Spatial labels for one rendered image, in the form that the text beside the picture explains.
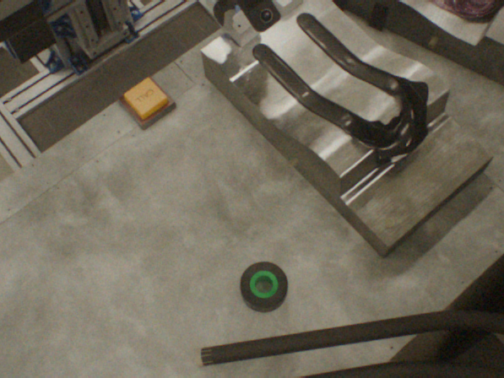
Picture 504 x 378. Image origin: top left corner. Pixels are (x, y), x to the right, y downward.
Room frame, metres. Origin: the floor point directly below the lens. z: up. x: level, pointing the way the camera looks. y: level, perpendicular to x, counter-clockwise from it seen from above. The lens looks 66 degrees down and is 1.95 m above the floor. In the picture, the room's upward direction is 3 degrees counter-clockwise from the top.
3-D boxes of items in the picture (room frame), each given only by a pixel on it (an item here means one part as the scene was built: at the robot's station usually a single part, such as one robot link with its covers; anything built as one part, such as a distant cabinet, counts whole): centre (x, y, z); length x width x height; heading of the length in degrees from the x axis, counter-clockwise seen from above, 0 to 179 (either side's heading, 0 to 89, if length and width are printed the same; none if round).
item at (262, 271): (0.32, -0.01, 0.82); 0.08 x 0.08 x 0.04
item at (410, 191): (0.64, -0.17, 0.87); 0.50 x 0.26 x 0.14; 38
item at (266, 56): (0.66, -0.17, 0.92); 0.35 x 0.16 x 0.09; 38
